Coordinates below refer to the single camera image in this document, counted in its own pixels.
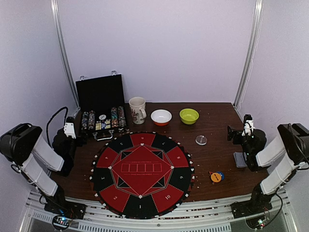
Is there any right aluminium frame post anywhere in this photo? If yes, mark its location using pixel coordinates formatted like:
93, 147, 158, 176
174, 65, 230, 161
233, 0, 264, 111

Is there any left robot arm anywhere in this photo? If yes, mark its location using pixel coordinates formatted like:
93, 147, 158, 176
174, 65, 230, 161
0, 122, 81, 215

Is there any white dealer chip in case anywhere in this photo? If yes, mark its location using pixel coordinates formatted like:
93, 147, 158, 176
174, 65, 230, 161
98, 115, 106, 120

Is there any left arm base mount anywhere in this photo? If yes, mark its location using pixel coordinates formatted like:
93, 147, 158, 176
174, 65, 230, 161
44, 199, 86, 219

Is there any clear dealer button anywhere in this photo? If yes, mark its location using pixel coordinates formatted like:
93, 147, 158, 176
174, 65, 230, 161
196, 135, 207, 145

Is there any left black cable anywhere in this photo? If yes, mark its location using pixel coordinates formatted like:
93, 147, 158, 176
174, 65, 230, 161
45, 106, 69, 145

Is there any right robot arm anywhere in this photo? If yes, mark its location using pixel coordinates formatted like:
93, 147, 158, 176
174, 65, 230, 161
227, 120, 309, 217

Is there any orange big blind button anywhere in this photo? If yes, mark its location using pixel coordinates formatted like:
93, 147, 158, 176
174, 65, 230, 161
210, 173, 222, 183

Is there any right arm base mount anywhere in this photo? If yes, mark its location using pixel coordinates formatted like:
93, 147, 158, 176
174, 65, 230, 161
230, 199, 272, 218

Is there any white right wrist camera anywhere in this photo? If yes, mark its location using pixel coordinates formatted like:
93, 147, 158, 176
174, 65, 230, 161
242, 114, 255, 136

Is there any lime green bowl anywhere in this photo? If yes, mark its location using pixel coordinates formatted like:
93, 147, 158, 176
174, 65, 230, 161
179, 108, 199, 125

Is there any white orange bowl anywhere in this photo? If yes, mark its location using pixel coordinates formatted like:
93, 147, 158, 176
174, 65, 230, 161
151, 109, 172, 126

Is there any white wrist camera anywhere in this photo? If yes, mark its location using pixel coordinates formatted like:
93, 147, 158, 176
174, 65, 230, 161
242, 114, 255, 136
63, 116, 76, 139

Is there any round red black poker mat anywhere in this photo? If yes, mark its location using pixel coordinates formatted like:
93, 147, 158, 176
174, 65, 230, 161
89, 132, 195, 219

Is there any grey card deck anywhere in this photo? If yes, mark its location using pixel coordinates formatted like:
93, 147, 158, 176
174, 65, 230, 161
233, 152, 247, 168

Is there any blue card deck in case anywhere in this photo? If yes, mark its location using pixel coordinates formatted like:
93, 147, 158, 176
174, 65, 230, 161
101, 121, 110, 130

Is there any aluminium front rail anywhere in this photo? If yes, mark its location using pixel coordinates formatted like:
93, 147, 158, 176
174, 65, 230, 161
19, 190, 297, 232

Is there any white floral ceramic mug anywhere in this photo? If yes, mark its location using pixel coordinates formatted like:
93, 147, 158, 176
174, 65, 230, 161
128, 97, 147, 125

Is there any blue small blind button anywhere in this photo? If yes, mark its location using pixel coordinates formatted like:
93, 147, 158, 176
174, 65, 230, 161
218, 172, 225, 181

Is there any black poker chip case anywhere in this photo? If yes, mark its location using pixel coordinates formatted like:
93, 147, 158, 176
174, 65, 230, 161
75, 74, 129, 137

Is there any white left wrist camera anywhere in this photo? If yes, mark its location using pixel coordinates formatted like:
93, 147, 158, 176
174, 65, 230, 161
63, 116, 76, 139

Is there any aluminium frame post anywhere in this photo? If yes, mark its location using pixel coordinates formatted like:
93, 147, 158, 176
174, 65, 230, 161
50, 0, 79, 108
233, 0, 264, 111

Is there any left aluminium frame post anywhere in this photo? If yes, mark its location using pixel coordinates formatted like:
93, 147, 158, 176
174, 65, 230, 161
50, 0, 79, 108

